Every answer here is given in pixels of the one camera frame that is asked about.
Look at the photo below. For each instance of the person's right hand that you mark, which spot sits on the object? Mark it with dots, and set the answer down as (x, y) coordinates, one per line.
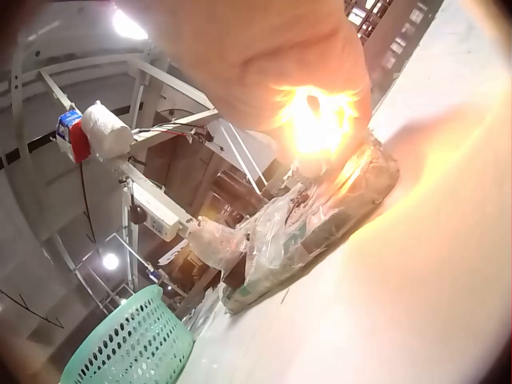
(256, 52)

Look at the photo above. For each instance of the round ceiling lamp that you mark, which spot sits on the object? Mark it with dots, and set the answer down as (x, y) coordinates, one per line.
(110, 261)
(127, 24)

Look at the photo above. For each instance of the white plastic wrapped roll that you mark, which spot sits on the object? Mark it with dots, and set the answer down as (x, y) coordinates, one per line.
(106, 130)

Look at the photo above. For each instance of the plastic wrapped flat block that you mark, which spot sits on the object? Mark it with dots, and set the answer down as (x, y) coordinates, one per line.
(320, 224)

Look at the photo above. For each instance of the crumpled clear plastic wrap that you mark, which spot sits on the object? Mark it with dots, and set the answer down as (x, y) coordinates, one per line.
(240, 236)

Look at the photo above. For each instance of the white power strip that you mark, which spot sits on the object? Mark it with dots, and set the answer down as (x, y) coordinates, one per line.
(154, 210)

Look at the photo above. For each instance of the red and blue carton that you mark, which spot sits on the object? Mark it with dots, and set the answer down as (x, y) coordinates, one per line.
(71, 135)

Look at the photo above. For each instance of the green perforated plastic basket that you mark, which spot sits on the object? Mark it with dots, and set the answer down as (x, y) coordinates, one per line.
(132, 340)

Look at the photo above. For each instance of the white metal frame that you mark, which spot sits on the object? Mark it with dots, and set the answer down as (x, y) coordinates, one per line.
(132, 120)

